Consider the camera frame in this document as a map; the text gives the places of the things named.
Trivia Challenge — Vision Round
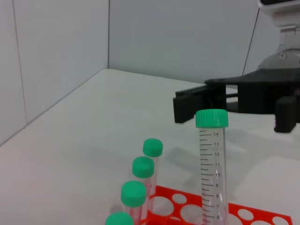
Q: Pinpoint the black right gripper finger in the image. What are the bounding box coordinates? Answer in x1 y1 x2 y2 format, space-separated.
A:
173 85 227 124

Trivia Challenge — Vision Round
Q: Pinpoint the clear test tube green cap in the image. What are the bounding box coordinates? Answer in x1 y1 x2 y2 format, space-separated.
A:
120 181 150 225
195 109 229 225
105 211 135 225
132 156 156 211
142 138 164 195

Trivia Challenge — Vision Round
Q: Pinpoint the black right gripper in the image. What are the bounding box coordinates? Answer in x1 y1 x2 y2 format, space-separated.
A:
204 69 300 134

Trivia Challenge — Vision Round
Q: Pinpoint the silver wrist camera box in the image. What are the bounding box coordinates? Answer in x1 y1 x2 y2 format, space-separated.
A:
257 0 300 47

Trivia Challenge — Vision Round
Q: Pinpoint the red plastic test tube rack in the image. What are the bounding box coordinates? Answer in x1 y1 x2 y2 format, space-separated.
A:
135 185 294 225

